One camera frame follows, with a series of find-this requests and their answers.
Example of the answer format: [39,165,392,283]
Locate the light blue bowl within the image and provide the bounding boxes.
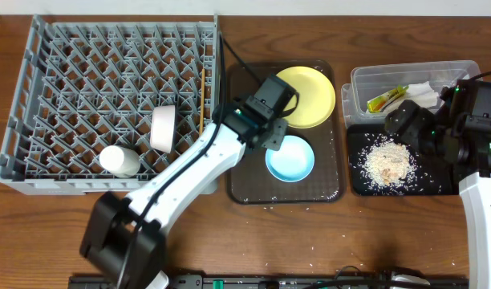
[265,136,315,182]

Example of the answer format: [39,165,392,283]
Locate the white napkin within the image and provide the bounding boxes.
[383,81,439,113]

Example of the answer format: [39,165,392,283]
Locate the green snack wrapper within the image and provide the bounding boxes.
[367,85,409,113]

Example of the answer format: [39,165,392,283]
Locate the yellow plate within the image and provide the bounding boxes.
[277,66,335,128]

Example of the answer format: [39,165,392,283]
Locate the white bowl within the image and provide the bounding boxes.
[150,105,177,153]

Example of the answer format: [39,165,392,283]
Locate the white cup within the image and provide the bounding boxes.
[99,145,140,178]

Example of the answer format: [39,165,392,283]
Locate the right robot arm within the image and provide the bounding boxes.
[384,75,491,288]

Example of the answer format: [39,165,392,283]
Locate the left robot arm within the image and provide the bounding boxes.
[79,104,290,288]

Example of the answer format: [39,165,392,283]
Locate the rice food waste pile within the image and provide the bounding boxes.
[349,132,448,197]

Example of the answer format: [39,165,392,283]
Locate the dark brown serving tray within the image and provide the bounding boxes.
[225,60,346,205]

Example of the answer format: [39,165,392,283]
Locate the black tray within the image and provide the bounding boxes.
[347,124,458,197]

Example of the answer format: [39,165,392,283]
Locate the clear plastic bin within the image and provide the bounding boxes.
[341,60,481,127]

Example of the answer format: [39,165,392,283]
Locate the grey plastic dish rack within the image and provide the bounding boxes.
[0,16,221,195]

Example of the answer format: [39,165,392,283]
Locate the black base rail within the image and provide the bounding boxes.
[67,267,469,289]

